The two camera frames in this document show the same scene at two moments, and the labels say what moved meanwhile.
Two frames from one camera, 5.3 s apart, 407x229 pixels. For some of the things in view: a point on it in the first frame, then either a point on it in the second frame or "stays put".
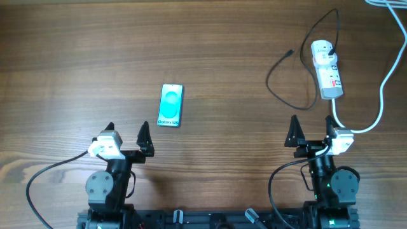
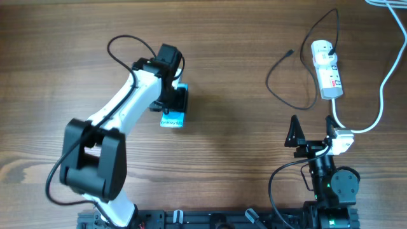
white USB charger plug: x=322 y=58 stays put
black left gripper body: x=129 y=154 -> x=177 y=100
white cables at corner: x=390 y=4 stays put
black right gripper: x=311 y=145 stays put
